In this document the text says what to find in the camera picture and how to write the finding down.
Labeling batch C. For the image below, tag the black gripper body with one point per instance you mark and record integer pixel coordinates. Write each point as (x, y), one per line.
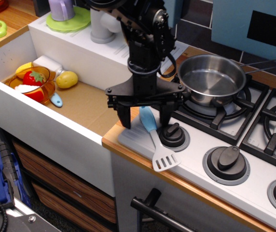
(146, 90)

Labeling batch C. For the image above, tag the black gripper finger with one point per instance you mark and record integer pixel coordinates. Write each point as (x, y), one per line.
(124, 114)
(166, 111)

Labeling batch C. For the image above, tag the blue handled grey spatula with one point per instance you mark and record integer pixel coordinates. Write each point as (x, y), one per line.
(163, 158)

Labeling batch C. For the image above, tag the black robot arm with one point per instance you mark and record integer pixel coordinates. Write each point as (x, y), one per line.
(145, 28)

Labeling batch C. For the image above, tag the stainless steel pan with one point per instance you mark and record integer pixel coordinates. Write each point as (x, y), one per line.
(212, 80)

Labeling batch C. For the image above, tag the black left stove knob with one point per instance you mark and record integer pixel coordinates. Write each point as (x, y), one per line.
(174, 137)

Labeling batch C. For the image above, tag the black left burner grate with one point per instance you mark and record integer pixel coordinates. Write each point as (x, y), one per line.
(227, 122)

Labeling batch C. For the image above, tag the black burner grate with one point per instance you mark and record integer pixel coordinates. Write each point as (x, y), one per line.
(227, 122)
(260, 140)

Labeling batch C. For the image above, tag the yellow toy potato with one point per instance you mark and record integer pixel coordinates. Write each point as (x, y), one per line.
(66, 80)

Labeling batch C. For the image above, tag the grey toy faucet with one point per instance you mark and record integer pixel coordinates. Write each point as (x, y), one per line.
(104, 27)

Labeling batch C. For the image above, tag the white toy sink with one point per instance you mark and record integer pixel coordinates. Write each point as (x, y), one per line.
(71, 135)

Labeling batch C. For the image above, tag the black middle stove knob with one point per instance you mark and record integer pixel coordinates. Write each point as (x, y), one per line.
(226, 165)

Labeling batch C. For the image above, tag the grey stove top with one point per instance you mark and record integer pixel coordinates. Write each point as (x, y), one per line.
(189, 195)

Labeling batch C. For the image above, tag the orange transparent bowl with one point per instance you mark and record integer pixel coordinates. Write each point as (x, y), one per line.
(40, 94)

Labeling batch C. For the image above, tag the green plastic plate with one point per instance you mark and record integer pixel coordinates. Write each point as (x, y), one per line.
(81, 20)

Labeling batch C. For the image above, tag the white salt shaker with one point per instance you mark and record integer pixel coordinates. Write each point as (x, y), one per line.
(50, 64)

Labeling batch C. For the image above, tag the red toy strawberry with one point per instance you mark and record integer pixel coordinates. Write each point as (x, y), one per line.
(33, 78)

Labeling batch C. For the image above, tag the upper wooden drawer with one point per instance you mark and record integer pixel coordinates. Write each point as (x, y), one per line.
(65, 184)

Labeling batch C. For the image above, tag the wooden drawer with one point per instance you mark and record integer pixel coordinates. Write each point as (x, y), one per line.
(65, 184)
(65, 216)

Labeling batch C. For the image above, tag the yellow toy corn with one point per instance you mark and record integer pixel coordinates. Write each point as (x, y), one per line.
(21, 70)

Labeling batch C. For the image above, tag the black right burner grate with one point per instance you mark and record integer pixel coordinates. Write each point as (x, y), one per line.
(260, 140)

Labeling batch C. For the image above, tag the lower wooden drawer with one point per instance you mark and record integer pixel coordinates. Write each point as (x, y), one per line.
(65, 216)

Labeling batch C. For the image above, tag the purple plastic cup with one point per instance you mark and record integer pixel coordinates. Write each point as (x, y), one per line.
(61, 10)

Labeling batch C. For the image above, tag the light blue microwave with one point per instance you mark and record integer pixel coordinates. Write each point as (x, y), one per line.
(247, 25)

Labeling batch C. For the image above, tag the blue clamp tool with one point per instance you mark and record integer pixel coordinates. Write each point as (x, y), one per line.
(11, 181)

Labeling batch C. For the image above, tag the blue utensil handle in sink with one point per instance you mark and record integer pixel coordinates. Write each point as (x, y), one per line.
(56, 100)

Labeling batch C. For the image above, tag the black oven door handle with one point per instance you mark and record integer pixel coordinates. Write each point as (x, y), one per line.
(148, 207)

